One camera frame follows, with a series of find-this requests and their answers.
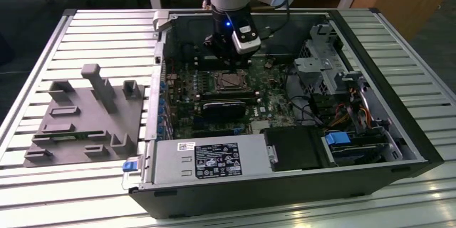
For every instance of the CPU socket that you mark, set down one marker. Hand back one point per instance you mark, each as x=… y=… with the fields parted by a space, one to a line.
x=217 y=89

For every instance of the black graphics card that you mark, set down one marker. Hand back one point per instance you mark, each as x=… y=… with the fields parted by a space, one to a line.
x=225 y=110

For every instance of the metal disk bay cage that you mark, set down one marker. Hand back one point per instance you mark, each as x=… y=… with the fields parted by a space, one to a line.
x=314 y=65

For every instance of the green motherboard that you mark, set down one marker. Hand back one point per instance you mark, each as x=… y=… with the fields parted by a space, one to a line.
x=274 y=105

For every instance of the silver chipset heatsink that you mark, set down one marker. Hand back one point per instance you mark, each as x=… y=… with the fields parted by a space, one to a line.
x=259 y=126

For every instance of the black drive box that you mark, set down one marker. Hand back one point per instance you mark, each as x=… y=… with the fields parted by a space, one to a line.
x=295 y=148

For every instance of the silver power supply unit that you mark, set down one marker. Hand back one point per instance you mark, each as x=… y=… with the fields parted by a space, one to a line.
x=171 y=158

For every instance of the blue disk carrier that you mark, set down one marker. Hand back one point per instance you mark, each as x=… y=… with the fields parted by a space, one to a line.
x=337 y=138

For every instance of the grey parts rack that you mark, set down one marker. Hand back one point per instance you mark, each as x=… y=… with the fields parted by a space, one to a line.
x=89 y=121

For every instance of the blue case latch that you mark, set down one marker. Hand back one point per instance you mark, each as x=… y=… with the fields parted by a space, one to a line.
x=130 y=166

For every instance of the metal disk bay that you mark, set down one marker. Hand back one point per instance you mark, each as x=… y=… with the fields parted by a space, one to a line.
x=357 y=153

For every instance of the black PC case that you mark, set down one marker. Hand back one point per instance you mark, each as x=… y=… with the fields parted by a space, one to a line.
x=250 y=198

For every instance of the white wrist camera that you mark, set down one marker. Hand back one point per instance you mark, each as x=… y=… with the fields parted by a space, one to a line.
x=246 y=42

